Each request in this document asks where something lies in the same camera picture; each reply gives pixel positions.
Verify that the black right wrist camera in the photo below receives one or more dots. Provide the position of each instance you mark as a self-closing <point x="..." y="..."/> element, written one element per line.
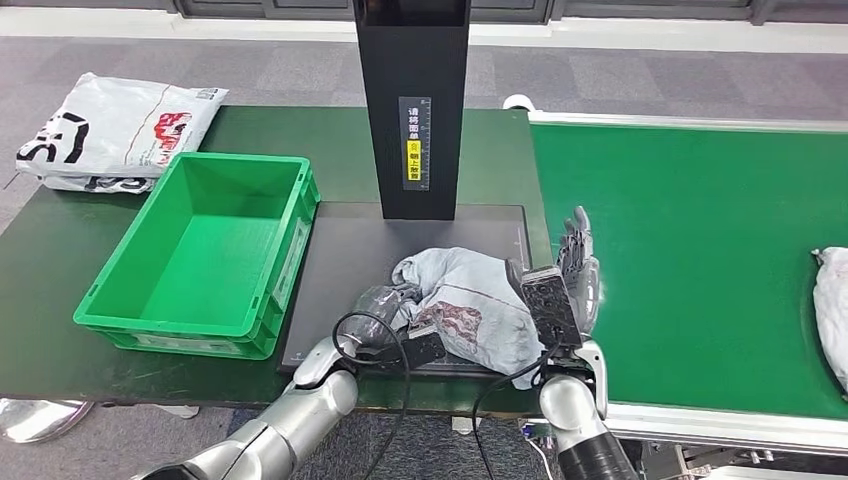
<point x="550" y="308"/>

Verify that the grey parcel bag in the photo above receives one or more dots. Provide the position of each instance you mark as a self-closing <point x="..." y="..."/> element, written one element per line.
<point x="833" y="318"/>
<point x="477" y="291"/>

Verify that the white table foot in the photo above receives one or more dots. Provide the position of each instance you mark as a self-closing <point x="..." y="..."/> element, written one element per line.
<point x="179" y="411"/>
<point x="466" y="425"/>

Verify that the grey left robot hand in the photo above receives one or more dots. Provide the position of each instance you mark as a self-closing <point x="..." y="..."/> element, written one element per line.
<point x="374" y="311"/>

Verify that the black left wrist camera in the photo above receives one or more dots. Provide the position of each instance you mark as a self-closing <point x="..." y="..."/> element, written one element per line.
<point x="424" y="348"/>

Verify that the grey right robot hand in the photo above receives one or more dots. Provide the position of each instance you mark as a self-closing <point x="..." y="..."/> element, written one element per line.
<point x="583" y="285"/>

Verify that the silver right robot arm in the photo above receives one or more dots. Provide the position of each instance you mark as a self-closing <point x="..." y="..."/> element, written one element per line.
<point x="576" y="424"/>

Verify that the white conveyor end roller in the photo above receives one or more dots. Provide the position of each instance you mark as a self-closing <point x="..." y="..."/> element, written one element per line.
<point x="518" y="102"/>

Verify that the aluminium conveyor frame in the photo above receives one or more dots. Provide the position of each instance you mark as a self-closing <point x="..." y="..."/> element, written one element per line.
<point x="662" y="121"/>

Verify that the white bag black red print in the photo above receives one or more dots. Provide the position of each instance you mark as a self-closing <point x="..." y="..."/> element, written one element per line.
<point x="112" y="122"/>

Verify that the green plastic crate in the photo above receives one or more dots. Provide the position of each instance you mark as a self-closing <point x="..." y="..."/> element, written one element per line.
<point x="199" y="265"/>

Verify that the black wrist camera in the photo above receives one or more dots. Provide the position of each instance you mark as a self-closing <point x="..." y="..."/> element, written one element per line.
<point x="550" y="308"/>
<point x="424" y="348"/>

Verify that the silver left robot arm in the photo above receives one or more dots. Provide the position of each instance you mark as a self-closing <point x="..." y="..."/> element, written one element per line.
<point x="298" y="417"/>

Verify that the green conveyor belt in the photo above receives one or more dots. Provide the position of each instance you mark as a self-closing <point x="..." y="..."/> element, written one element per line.
<point x="696" y="232"/>

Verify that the shiny silver round base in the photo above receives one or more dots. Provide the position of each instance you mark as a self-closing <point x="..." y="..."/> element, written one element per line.
<point x="40" y="418"/>

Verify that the black inbound scanner machine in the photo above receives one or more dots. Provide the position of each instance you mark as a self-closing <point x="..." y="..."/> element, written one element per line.
<point x="351" y="265"/>

